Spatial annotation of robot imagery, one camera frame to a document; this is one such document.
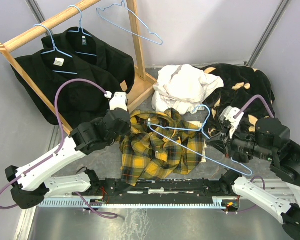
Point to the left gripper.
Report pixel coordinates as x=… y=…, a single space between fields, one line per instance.
x=126 y=130

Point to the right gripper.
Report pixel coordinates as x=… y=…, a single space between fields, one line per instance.
x=219 y=142

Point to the yellow plaid shirt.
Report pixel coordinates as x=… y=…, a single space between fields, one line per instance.
x=147 y=155

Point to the white shirt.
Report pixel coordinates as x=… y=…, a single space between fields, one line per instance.
x=183 y=88

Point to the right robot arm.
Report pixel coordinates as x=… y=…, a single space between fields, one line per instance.
x=286 y=166

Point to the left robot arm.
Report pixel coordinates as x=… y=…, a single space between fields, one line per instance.
x=35 y=182

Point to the front black shirt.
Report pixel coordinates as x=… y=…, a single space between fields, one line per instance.
x=78 y=102

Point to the black shirt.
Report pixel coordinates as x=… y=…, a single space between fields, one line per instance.
x=119 y=64
x=78 y=102

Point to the rear black shirt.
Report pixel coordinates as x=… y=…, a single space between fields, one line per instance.
x=119 y=64

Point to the blue hanger front shirt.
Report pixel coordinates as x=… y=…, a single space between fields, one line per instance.
x=55 y=49

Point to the blue hanger shirt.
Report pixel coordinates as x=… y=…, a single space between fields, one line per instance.
x=55 y=49
x=84 y=36

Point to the blue hanger rear shirt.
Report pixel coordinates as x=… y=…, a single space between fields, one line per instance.
x=84 y=36

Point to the cream folded cloth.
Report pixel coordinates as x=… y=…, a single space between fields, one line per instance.
x=200 y=124

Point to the wooden clothes rack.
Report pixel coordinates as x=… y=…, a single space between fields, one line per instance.
x=141 y=90

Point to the black floral blanket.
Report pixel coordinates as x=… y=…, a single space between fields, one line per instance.
x=241 y=83

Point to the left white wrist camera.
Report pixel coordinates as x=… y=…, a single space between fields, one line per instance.
x=117 y=100

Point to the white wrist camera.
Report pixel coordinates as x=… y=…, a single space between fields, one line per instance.
x=117 y=100
x=233 y=115

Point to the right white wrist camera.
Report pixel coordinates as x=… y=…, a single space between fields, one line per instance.
x=233 y=115

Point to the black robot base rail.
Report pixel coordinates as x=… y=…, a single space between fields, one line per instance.
x=200 y=190

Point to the white cable duct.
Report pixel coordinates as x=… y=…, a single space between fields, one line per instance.
x=77 y=202

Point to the empty blue wire hanger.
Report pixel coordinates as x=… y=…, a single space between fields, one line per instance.
x=151 y=36

